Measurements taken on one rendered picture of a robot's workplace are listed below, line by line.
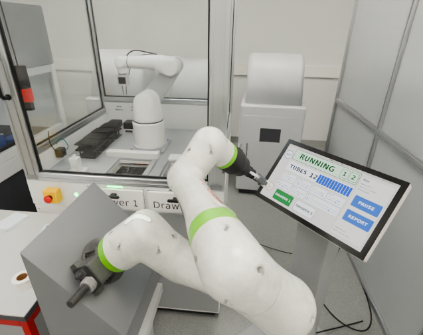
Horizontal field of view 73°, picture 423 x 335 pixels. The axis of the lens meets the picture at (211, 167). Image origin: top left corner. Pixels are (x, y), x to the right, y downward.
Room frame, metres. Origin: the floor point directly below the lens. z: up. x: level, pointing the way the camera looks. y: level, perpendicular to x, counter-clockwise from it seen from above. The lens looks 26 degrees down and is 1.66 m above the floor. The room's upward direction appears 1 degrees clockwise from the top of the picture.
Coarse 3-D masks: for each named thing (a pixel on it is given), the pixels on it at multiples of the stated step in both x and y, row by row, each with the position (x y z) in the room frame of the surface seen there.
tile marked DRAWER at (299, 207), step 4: (296, 204) 1.00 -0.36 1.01; (300, 204) 0.99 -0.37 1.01; (304, 204) 0.98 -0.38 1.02; (292, 208) 0.99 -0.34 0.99; (296, 208) 0.98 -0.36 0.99; (300, 208) 0.97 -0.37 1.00; (304, 208) 0.97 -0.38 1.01; (308, 208) 0.96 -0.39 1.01; (312, 208) 0.95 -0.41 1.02; (300, 212) 0.96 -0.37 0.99; (304, 212) 0.95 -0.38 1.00; (308, 212) 0.94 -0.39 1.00; (312, 212) 0.94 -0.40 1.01; (304, 216) 0.94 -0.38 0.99; (308, 216) 0.93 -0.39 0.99; (312, 216) 0.92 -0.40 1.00
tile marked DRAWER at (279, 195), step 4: (276, 192) 1.09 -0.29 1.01; (280, 192) 1.07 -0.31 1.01; (284, 192) 1.06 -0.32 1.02; (272, 196) 1.08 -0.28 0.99; (276, 196) 1.07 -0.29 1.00; (280, 196) 1.06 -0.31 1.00; (284, 196) 1.05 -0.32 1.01; (288, 196) 1.04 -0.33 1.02; (292, 196) 1.03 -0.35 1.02; (280, 200) 1.05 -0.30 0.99; (284, 200) 1.04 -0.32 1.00; (288, 200) 1.03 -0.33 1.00; (292, 200) 1.02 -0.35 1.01; (284, 204) 1.02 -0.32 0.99; (288, 204) 1.01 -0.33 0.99
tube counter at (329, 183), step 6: (312, 174) 1.06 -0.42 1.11; (318, 174) 1.04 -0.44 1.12; (312, 180) 1.04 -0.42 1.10; (318, 180) 1.02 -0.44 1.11; (324, 180) 1.01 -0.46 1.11; (330, 180) 1.00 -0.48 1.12; (336, 180) 0.98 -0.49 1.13; (324, 186) 0.99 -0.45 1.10; (330, 186) 0.98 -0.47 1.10; (336, 186) 0.97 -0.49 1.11; (342, 186) 0.95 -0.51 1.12; (348, 186) 0.94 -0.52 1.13; (336, 192) 0.95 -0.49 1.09; (342, 192) 0.94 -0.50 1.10; (348, 192) 0.92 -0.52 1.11
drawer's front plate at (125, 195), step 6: (108, 192) 1.22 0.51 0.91; (114, 192) 1.22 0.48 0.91; (120, 192) 1.21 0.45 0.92; (126, 192) 1.21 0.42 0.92; (132, 192) 1.21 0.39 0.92; (138, 192) 1.21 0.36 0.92; (120, 198) 1.22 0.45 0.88; (126, 198) 1.21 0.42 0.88; (132, 198) 1.21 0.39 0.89; (138, 198) 1.21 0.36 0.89; (132, 204) 1.21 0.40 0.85; (138, 204) 1.21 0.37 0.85; (144, 204) 1.22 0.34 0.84
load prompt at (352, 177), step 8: (296, 152) 1.18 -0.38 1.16; (304, 152) 1.16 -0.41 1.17; (296, 160) 1.15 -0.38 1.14; (304, 160) 1.13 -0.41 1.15; (312, 160) 1.11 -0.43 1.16; (320, 160) 1.09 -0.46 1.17; (320, 168) 1.06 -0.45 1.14; (328, 168) 1.04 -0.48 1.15; (336, 168) 1.02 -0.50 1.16; (344, 168) 1.00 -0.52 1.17; (336, 176) 1.00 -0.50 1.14; (344, 176) 0.98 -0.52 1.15; (352, 176) 0.96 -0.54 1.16; (360, 176) 0.95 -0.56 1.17
